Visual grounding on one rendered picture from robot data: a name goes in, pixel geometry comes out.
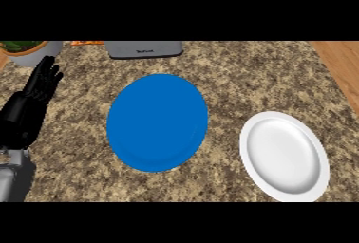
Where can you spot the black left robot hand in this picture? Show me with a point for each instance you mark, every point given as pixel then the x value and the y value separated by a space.
pixel 29 98

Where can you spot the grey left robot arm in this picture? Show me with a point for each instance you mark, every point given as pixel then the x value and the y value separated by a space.
pixel 11 177

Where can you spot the blue plate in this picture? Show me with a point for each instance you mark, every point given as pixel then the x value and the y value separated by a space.
pixel 157 123

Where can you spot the white plate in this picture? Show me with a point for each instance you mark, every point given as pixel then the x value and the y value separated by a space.
pixel 284 156

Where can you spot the orange packet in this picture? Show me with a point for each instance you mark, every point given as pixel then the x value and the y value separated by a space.
pixel 88 42

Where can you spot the grey appliance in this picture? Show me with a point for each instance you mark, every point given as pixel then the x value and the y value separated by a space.
pixel 144 49

